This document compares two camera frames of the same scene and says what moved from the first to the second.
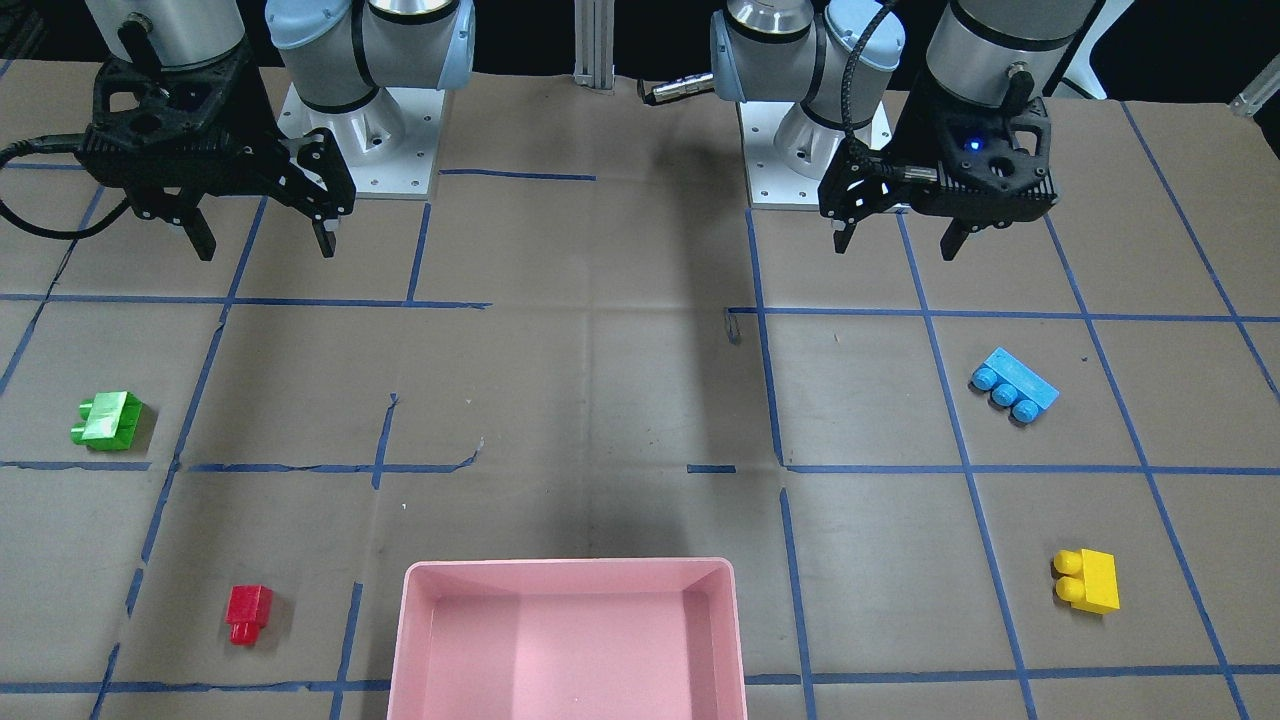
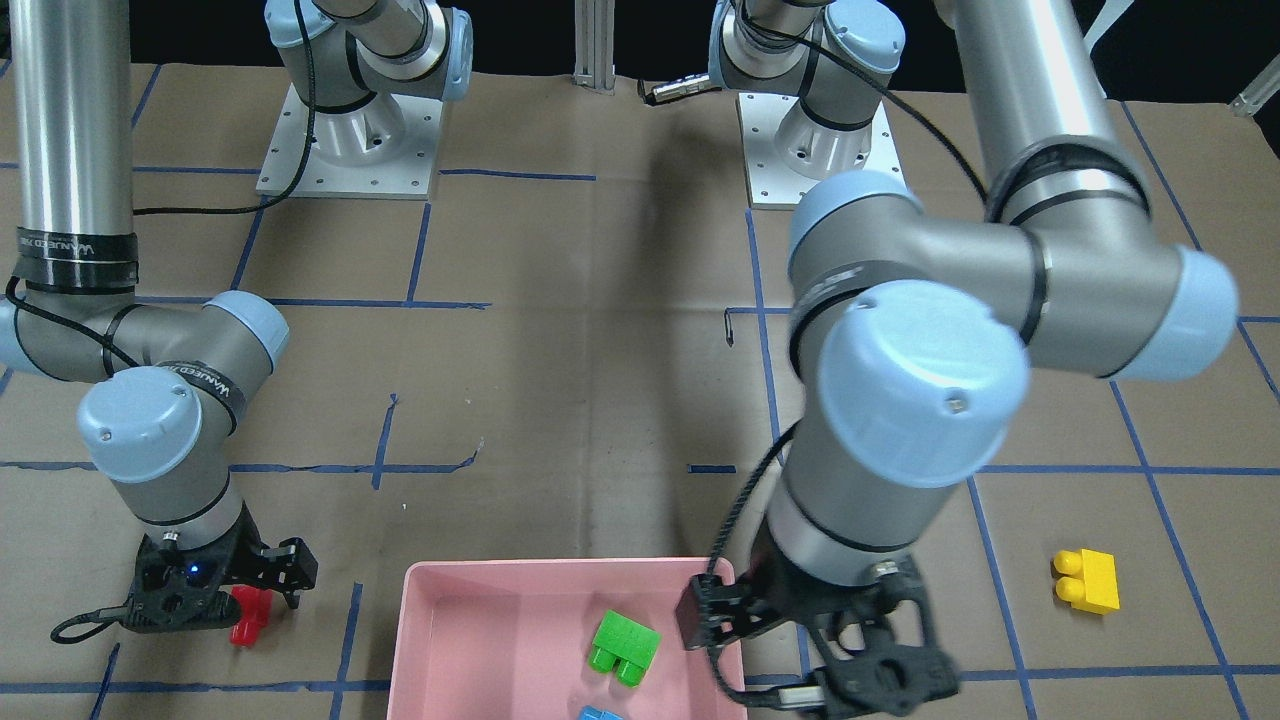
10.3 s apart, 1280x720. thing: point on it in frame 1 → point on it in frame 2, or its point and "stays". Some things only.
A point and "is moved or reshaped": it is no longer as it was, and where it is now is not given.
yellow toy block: x=1087 y=579 stays
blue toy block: x=1014 y=384 is moved or reshaped
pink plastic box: x=569 y=639 stays
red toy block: x=248 y=611 stays
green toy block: x=108 y=422 is moved or reshaped
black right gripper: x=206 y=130 → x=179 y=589
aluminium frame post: x=594 y=43 stays
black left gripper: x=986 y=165 → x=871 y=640
